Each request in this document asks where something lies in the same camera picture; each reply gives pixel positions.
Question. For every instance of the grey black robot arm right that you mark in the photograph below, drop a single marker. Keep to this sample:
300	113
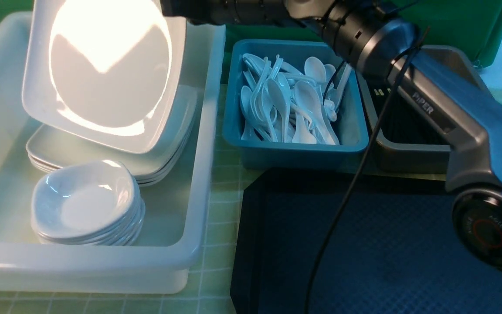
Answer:
372	38

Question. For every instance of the large white plastic tub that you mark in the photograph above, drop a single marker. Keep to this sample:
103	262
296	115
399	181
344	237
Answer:
173	228

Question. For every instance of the pile of white soup spoons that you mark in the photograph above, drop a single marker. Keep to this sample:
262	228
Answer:
281	104

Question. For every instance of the green cloth backdrop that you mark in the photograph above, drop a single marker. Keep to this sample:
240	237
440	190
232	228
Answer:
473	26

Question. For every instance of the teal plastic spoon bin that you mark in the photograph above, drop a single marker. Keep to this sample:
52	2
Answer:
350	127

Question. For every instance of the stack of white square plates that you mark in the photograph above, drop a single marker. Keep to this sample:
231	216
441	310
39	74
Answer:
50	149

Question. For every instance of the bundle of black chopsticks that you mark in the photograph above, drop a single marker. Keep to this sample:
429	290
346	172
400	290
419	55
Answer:
402	124

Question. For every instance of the large white square plate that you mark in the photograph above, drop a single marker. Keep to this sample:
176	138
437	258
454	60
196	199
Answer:
104	70

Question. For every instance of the black plastic serving tray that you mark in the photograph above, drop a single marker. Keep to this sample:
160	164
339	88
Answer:
394	250

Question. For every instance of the stack of white small bowls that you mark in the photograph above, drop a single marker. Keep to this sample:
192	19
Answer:
95	203

